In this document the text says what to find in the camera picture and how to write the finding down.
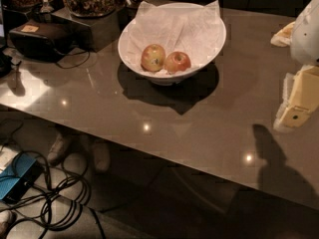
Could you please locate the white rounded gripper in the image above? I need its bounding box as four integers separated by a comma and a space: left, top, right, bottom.
270, 0, 319, 132

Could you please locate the red-yellow apple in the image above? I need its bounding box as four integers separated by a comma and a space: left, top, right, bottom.
141, 44, 165, 72
163, 51, 191, 74

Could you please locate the white ceramic bowl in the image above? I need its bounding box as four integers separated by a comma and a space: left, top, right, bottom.
117, 2, 227, 87

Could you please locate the white paper napkin liner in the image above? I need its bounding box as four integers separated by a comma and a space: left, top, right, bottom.
126, 0, 224, 78

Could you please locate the dark square stand box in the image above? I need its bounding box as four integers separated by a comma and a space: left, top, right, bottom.
52, 8, 121, 52

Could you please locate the right light shoe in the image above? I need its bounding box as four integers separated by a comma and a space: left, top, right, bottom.
92, 141, 111, 173

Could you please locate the light shoe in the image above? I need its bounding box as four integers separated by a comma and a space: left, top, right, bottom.
92, 141, 111, 173
47, 134, 72, 166

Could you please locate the black device with label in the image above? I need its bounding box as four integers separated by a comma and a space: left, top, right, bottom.
8, 20, 75, 64

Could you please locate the left light shoe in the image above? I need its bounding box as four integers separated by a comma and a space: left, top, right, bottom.
47, 134, 72, 166

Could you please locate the blue box on floor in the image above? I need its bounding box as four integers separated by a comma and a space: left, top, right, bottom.
0, 153, 43, 204

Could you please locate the black cable on table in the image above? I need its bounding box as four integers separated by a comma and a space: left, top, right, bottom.
54, 48, 92, 70

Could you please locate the metal scoop handle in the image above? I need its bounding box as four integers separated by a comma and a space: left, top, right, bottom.
40, 0, 54, 13

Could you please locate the black cable bundle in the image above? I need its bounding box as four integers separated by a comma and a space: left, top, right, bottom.
0, 118, 108, 239

